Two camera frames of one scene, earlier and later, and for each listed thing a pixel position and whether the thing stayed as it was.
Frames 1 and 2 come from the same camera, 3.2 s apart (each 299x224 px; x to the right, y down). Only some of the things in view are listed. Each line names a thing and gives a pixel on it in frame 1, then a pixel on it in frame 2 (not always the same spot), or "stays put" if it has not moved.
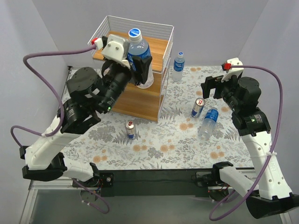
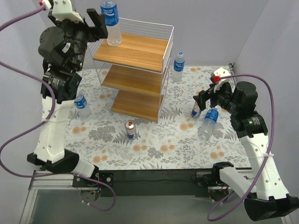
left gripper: [126, 67] -> [91, 30]
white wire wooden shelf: [136, 101] stays put
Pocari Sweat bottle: [138, 47] -> [109, 8]
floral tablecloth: [192, 132] stays put
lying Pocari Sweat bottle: [207, 127] stays put
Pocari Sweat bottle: [178, 67] stays put
